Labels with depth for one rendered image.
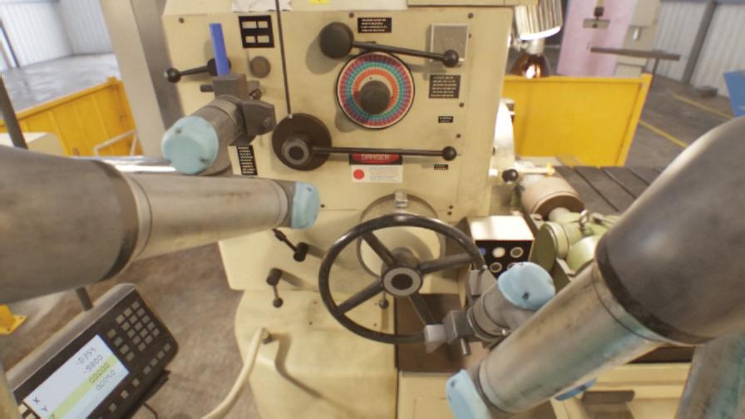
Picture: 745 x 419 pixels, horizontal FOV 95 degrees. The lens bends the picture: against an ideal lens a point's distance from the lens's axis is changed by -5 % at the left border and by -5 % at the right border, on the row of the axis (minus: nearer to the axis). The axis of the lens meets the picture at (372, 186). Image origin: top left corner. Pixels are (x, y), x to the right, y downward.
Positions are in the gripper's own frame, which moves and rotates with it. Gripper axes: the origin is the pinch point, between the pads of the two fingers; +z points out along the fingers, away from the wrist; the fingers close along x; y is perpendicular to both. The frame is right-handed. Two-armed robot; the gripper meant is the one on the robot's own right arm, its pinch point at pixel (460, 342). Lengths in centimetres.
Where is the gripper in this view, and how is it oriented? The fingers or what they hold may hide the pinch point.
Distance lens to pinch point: 87.7
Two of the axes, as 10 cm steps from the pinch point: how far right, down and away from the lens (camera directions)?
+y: 1.1, 7.8, -6.2
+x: 9.8, 0.3, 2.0
